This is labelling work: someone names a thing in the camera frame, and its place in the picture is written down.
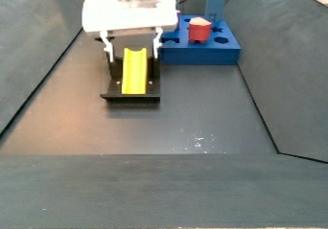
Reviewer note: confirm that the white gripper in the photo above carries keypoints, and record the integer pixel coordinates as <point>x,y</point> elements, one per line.
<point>129,17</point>

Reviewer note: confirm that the yellow arch block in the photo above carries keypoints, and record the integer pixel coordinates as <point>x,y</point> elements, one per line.
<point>134,71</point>

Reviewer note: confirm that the black fixture stand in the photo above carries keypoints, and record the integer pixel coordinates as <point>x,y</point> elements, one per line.
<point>115,70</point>

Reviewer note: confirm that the red pentagon block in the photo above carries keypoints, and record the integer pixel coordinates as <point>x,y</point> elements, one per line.
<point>200,30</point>

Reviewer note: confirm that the light blue tall block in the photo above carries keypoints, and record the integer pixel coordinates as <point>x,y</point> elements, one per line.
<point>214,10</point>

